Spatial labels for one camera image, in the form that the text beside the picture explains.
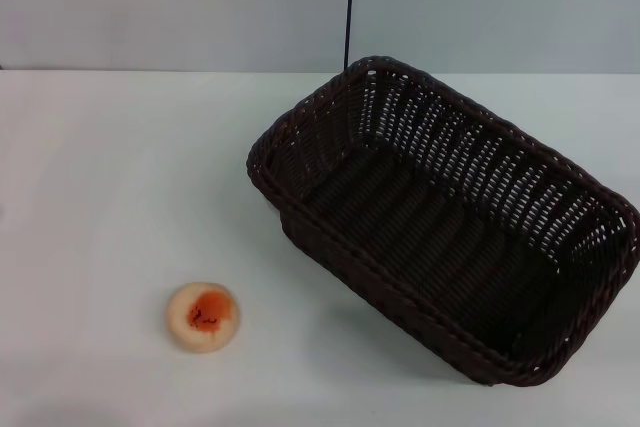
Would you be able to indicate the dark brown woven basket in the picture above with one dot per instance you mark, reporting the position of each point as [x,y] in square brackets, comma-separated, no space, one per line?
[430,247]

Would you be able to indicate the round bun with orange centre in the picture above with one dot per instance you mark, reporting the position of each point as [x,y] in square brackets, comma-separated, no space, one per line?
[204,318]

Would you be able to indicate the thin black vertical strip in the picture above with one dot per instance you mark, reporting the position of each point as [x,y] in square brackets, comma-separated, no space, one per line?
[348,7]

